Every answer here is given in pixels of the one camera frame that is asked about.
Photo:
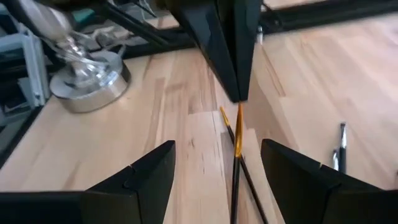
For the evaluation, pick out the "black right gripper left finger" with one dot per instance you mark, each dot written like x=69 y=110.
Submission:
x=140 y=186

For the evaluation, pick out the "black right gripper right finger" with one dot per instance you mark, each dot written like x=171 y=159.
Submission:
x=295 y=180

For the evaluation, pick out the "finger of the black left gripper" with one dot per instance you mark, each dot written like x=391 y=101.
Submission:
x=245 y=31
x=211 y=37

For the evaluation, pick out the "black paintbrush long gold ferrule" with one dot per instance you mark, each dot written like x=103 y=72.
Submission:
x=238 y=133

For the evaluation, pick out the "black paintbrush silver ferrule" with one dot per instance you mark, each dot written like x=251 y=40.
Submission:
x=342 y=140

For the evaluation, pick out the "thin black paintbrush gold ferrule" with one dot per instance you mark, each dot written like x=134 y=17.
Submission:
x=224 y=117

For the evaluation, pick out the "chrome round lamp base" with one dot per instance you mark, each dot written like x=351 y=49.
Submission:
x=90 y=93

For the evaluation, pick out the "chrome lamp stem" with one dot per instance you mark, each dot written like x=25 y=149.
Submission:
x=73 y=49

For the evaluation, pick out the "white shelf unit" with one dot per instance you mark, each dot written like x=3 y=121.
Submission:
x=31 y=62

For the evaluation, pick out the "white lampshade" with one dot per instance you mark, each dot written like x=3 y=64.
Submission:
x=46 y=18

